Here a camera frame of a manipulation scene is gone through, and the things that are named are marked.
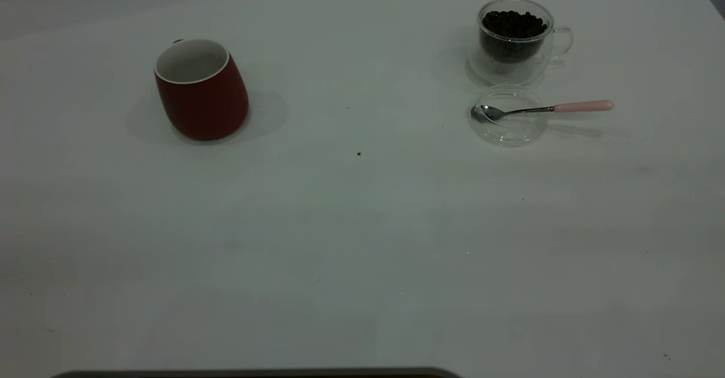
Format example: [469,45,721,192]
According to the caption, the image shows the red ceramic cup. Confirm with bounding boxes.
[154,39,250,142]

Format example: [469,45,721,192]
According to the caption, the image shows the clear glass mug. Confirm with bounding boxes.
[467,0,574,87]

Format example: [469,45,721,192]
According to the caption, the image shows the coffee beans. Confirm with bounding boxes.
[480,10,549,64]

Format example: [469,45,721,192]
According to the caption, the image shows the pink handled metal spoon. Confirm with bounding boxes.
[479,100,615,122]

